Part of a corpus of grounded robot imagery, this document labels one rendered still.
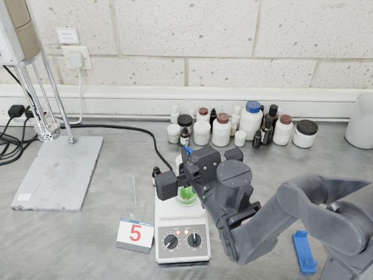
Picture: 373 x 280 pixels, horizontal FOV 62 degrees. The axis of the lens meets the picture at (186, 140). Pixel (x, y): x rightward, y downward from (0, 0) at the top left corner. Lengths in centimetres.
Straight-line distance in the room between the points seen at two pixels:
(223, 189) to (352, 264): 23
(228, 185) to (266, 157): 58
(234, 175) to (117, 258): 44
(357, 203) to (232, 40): 82
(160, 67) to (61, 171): 47
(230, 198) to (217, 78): 68
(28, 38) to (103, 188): 45
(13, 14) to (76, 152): 49
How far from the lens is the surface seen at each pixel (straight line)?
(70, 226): 91
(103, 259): 84
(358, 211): 31
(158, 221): 79
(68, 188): 98
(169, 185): 59
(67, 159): 107
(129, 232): 84
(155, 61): 110
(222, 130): 101
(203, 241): 79
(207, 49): 107
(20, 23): 78
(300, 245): 87
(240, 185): 49
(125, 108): 117
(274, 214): 42
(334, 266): 38
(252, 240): 49
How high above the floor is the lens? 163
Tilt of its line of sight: 42 degrees down
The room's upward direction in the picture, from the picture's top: straight up
